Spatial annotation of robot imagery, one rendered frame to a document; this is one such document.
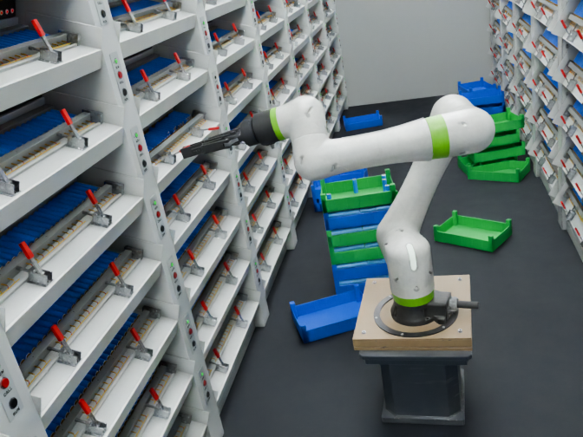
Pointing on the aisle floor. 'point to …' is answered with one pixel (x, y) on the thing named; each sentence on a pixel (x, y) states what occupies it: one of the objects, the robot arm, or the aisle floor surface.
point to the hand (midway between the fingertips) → (193, 149)
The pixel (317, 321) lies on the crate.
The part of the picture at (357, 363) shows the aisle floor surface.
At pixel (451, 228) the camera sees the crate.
